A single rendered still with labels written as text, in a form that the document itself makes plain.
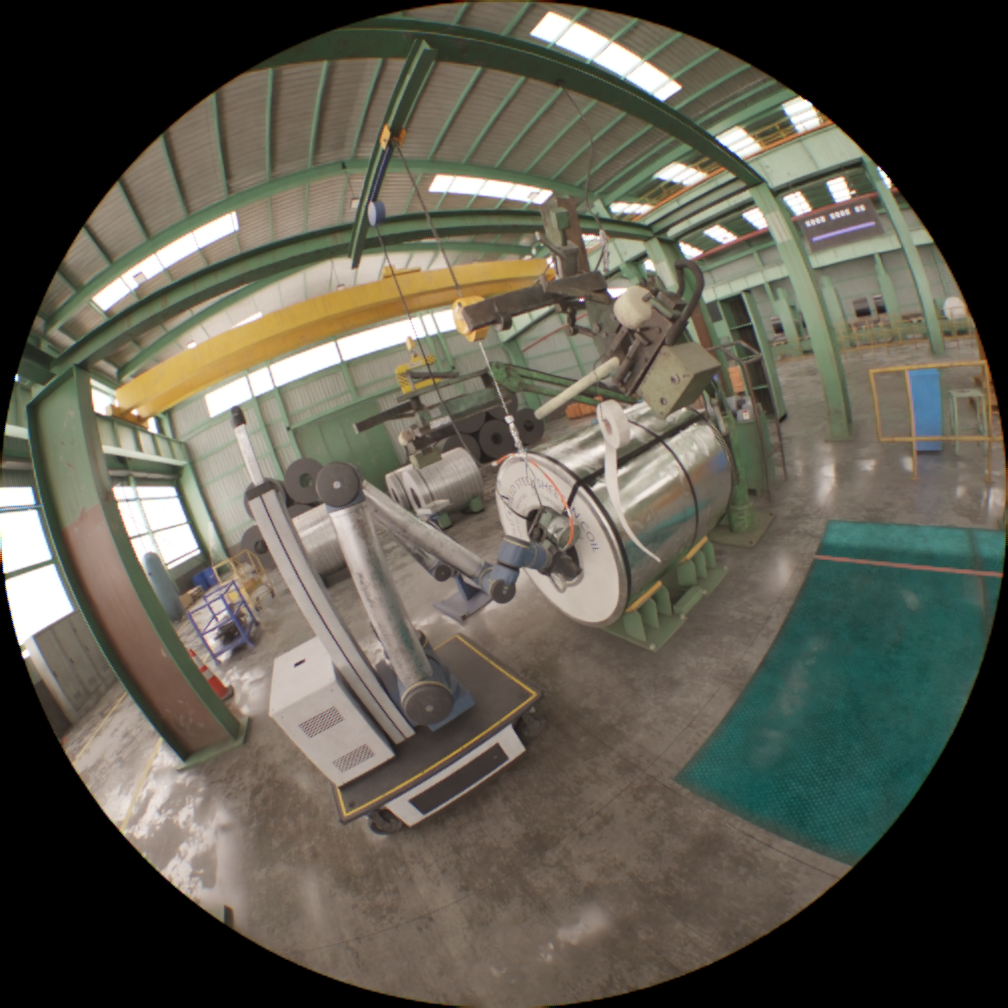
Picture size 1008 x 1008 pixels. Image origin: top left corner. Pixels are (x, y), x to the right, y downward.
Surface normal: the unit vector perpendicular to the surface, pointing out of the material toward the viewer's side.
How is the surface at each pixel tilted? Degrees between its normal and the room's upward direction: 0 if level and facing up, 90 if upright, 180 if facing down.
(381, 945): 0
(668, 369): 90
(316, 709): 90
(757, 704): 0
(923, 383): 93
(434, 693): 86
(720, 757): 0
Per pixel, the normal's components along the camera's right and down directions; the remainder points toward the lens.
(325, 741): 0.51, 0.01
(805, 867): -0.35, -0.91
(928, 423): -0.80, 0.46
